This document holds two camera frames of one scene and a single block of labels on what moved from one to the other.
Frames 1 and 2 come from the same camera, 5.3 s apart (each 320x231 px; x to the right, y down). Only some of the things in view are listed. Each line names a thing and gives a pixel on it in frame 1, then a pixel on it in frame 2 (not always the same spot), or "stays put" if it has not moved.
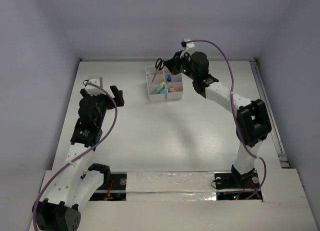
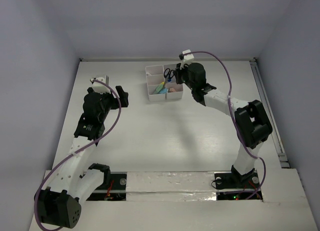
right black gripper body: x=182 y=65 → x=182 y=76
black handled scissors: x=159 y=65 → x=168 y=74
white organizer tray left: x=159 y=77 stays put
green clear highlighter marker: x=159 y=87 stays put
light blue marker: x=163 y=91 stays put
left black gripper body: x=100 y=96 stays put
